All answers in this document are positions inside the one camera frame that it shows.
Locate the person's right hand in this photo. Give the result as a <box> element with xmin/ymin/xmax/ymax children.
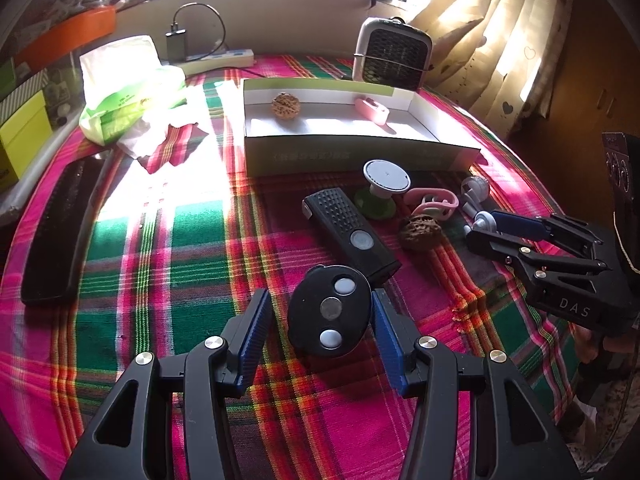
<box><xmin>575</xmin><ymin>326</ymin><xmax>623</xmax><ymax>376</ymax></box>

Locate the pink rounded plastic case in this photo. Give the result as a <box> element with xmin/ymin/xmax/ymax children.
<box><xmin>355</xmin><ymin>97</ymin><xmax>390</xmax><ymax>127</ymax></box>

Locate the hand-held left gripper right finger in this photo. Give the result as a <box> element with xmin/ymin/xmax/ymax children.
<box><xmin>370</xmin><ymin>287</ymin><xmax>583</xmax><ymax>480</ymax></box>

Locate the cream heart-print curtain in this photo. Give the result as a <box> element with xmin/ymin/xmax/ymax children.
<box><xmin>410</xmin><ymin>0</ymin><xmax>576</xmax><ymax>136</ymax></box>

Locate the black charger adapter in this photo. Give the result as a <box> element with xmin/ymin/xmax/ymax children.
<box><xmin>166</xmin><ymin>22</ymin><xmax>188</xmax><ymax>61</ymax></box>

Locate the brown walnut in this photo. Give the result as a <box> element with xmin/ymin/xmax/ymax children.
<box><xmin>271</xmin><ymin>91</ymin><xmax>301</xmax><ymax>121</ymax></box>
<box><xmin>398</xmin><ymin>214</ymin><xmax>443</xmax><ymax>252</ymax></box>

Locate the white and green cardboard box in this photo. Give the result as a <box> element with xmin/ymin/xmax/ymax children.
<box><xmin>241</xmin><ymin>78</ymin><xmax>482</xmax><ymax>178</ymax></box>

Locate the long black case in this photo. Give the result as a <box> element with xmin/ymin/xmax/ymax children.
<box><xmin>21</xmin><ymin>160</ymin><xmax>108</xmax><ymax>306</ymax></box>

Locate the brown wooden cabinet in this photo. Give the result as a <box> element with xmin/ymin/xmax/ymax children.
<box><xmin>510</xmin><ymin>0</ymin><xmax>640</xmax><ymax>161</ymax></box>

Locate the dark green box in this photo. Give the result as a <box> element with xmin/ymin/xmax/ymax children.
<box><xmin>0</xmin><ymin>57</ymin><xmax>18</xmax><ymax>103</ymax></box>

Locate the striped box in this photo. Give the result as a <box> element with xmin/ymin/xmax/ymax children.
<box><xmin>0</xmin><ymin>67</ymin><xmax>51</xmax><ymax>116</ymax></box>

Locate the white round mount green base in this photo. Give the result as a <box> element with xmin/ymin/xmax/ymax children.
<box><xmin>354</xmin><ymin>159</ymin><xmax>412</xmax><ymax>221</ymax></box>

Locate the white power strip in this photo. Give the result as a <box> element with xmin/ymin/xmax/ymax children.
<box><xmin>172</xmin><ymin>48</ymin><xmax>256</xmax><ymax>75</ymax></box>

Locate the orange box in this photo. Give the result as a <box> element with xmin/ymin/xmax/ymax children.
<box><xmin>12</xmin><ymin>6</ymin><xmax>117</xmax><ymax>68</ymax></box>

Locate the yellow-green box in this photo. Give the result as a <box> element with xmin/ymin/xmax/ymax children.
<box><xmin>0</xmin><ymin>92</ymin><xmax>53</xmax><ymax>186</ymax></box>

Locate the plaid tablecloth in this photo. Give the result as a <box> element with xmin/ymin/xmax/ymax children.
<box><xmin>0</xmin><ymin>52</ymin><xmax>591</xmax><ymax>480</ymax></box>

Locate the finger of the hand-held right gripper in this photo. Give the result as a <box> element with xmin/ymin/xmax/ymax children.
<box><xmin>492</xmin><ymin>210</ymin><xmax>608</xmax><ymax>265</ymax></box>
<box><xmin>465</xmin><ymin>227</ymin><xmax>610</xmax><ymax>288</ymax></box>

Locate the black charging cable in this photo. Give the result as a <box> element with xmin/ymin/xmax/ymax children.
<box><xmin>173</xmin><ymin>2</ymin><xmax>226</xmax><ymax>57</ymax></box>

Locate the black rectangular remote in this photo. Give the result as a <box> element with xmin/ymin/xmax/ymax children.
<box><xmin>301</xmin><ymin>187</ymin><xmax>402</xmax><ymax>281</ymax></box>

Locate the pink and white clip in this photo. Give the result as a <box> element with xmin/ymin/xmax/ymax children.
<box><xmin>404</xmin><ymin>187</ymin><xmax>460</xmax><ymax>222</ymax></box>

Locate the black oval three-button remote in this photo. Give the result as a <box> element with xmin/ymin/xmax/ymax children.
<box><xmin>287</xmin><ymin>265</ymin><xmax>372</xmax><ymax>358</ymax></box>

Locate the crumpled white tissue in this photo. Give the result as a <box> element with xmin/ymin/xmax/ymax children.
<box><xmin>117</xmin><ymin>110</ymin><xmax>211</xmax><ymax>161</ymax></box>

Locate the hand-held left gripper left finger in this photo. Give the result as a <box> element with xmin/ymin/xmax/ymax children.
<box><xmin>60</xmin><ymin>287</ymin><xmax>273</xmax><ymax>480</ymax></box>

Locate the green tissue pack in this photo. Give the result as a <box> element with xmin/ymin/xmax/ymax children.
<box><xmin>79</xmin><ymin>34</ymin><xmax>188</xmax><ymax>143</ymax></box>

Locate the white and black desk heater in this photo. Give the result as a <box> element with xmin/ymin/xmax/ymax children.
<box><xmin>351</xmin><ymin>16</ymin><xmax>433</xmax><ymax>92</ymax></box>

